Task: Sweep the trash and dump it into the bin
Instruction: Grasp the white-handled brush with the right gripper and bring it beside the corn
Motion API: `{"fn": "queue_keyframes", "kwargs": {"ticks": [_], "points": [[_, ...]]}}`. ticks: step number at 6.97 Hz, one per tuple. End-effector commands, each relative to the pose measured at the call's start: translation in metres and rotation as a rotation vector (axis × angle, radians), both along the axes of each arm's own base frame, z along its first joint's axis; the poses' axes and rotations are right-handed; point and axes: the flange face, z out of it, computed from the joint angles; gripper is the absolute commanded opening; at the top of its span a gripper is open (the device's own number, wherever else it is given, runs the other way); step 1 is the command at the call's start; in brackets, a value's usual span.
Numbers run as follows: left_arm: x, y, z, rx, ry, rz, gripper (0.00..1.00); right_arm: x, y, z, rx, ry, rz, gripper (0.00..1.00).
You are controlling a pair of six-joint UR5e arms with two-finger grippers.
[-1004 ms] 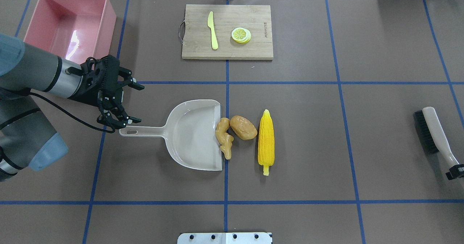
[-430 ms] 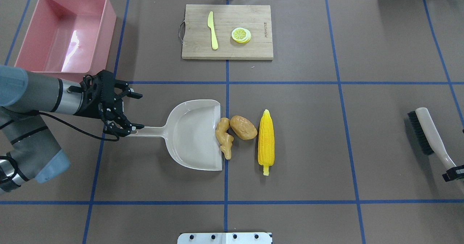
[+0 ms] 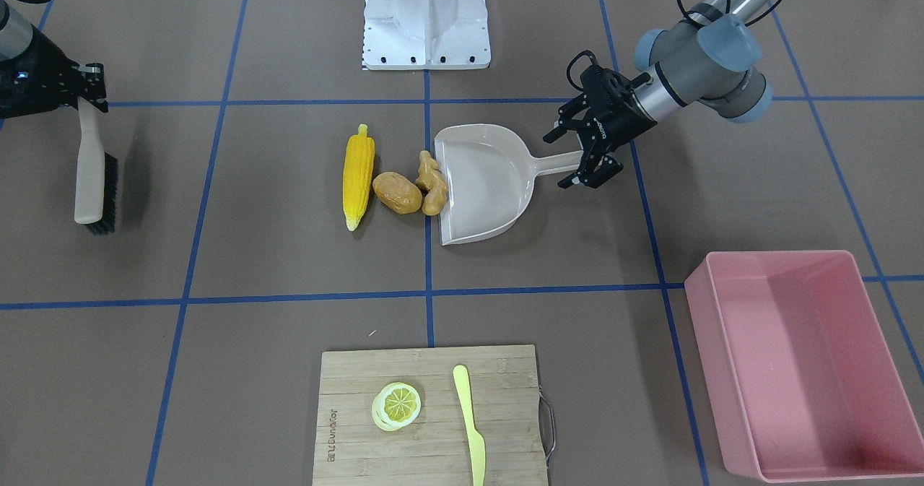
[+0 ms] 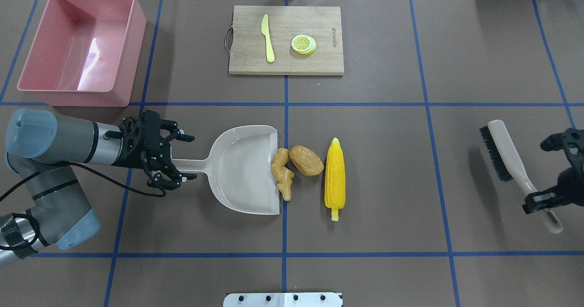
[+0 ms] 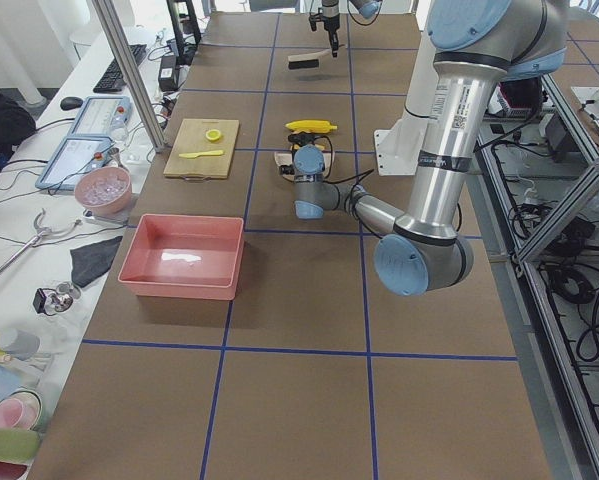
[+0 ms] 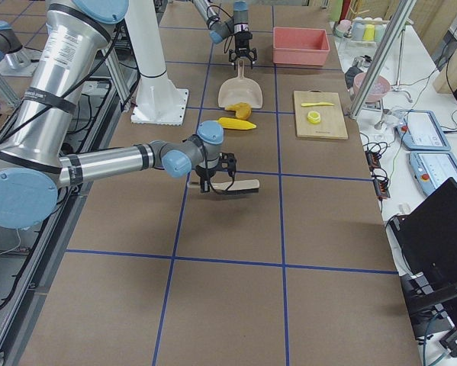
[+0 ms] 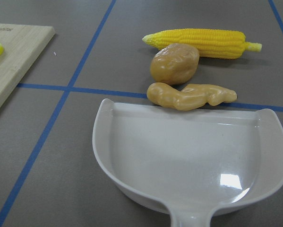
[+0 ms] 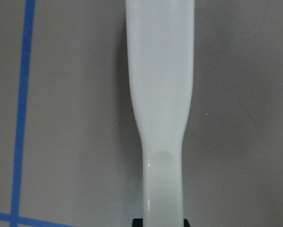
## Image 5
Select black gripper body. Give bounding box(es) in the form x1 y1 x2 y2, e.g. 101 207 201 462
309 0 340 34

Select beige hand brush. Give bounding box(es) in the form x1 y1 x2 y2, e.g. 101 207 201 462
287 44 347 71

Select yellow toy corn cob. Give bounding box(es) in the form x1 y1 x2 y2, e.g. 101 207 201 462
285 119 338 134

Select beige dustpan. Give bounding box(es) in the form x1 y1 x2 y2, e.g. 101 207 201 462
274 151 334 180

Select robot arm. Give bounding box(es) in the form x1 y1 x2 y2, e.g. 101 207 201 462
293 1 569 296

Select pink plastic bin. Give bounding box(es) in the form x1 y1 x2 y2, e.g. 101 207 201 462
118 214 244 300

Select yellow lemon slice toy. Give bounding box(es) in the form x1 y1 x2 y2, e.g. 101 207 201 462
205 129 223 142

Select yellow toy knife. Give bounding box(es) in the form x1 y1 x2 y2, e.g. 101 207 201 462
178 149 225 159

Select wooden cutting board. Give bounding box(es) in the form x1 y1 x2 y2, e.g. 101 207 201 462
163 118 239 179

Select black keyboard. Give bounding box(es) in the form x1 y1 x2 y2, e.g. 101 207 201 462
93 44 147 94

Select blue teach pendant far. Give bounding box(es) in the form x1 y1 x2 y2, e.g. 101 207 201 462
69 95 132 136

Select blue teach pendant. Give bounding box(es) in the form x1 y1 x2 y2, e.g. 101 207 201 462
35 135 113 191
69 95 132 136

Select black computer mouse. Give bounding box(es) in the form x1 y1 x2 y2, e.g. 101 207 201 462
60 96 83 111

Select pink bowl with ice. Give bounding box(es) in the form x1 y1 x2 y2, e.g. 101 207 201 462
74 167 132 216

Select blue teach pendant near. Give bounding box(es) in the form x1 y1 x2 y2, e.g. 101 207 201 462
35 135 113 191

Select dark grey cloth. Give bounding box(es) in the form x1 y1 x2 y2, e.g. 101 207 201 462
70 236 122 288

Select metal grabber tool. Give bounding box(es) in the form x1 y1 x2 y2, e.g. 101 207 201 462
0 208 82 275

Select stack of pastel cups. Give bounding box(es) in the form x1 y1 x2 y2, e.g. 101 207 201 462
0 328 43 478

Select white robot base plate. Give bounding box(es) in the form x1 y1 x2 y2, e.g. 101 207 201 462
374 125 418 176

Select aluminium frame post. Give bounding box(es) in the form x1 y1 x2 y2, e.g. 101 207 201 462
92 0 167 153

